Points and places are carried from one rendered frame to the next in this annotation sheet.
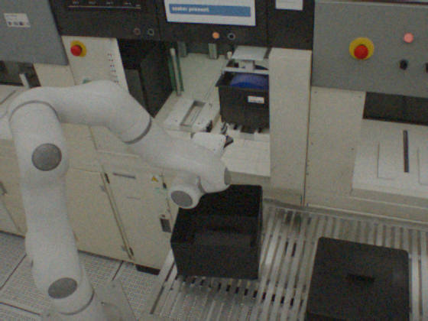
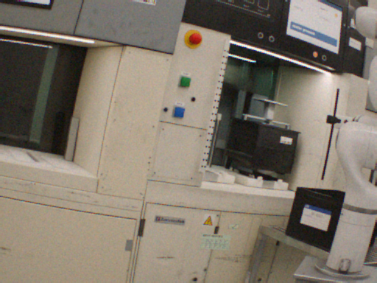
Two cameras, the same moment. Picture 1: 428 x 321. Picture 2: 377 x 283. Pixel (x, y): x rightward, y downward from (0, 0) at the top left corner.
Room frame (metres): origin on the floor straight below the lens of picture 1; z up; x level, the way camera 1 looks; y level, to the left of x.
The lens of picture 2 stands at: (0.09, 1.97, 1.12)
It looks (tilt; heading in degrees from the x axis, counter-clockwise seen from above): 3 degrees down; 311
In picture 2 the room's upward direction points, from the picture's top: 11 degrees clockwise
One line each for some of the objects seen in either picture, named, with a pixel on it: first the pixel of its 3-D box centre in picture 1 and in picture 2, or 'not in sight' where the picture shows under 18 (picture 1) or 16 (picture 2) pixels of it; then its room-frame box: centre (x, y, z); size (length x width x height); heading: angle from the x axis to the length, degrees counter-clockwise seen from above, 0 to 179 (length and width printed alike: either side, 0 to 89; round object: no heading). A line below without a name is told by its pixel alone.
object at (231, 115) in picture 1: (251, 87); (263, 138); (1.54, -0.18, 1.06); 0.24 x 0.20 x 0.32; 68
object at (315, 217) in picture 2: (220, 229); (337, 218); (1.00, 0.01, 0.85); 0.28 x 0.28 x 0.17; 78
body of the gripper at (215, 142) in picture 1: (205, 149); (351, 124); (1.02, 0.02, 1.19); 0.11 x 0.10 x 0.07; 159
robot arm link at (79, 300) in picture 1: (57, 263); (360, 166); (0.75, 0.46, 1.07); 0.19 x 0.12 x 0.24; 24
